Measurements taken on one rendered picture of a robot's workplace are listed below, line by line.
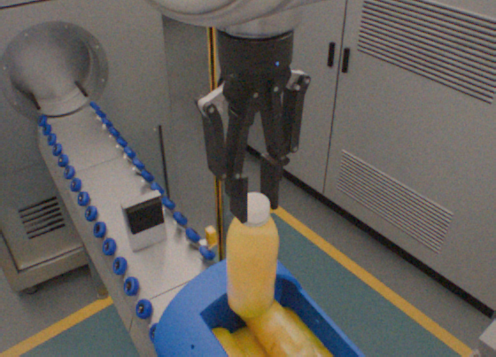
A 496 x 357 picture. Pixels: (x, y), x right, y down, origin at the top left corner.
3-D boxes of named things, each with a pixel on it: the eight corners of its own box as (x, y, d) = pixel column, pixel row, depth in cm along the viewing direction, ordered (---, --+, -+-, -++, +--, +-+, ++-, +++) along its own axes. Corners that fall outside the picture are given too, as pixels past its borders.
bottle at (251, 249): (250, 328, 67) (254, 241, 55) (217, 298, 70) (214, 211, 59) (282, 299, 71) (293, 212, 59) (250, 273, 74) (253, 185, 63)
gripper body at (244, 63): (268, 8, 49) (267, 86, 55) (198, 22, 46) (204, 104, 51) (313, 28, 44) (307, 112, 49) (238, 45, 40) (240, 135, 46)
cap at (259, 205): (253, 228, 57) (254, 218, 56) (231, 213, 59) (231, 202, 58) (275, 213, 59) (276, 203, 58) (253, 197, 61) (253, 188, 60)
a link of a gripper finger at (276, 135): (247, 73, 50) (258, 68, 50) (263, 151, 57) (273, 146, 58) (268, 87, 47) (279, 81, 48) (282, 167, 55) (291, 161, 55)
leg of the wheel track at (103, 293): (107, 289, 226) (79, 190, 189) (111, 297, 222) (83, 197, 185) (96, 293, 223) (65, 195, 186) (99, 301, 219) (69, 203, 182)
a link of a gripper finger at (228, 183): (239, 163, 52) (216, 171, 51) (239, 197, 55) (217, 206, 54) (232, 156, 53) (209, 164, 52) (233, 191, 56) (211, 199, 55)
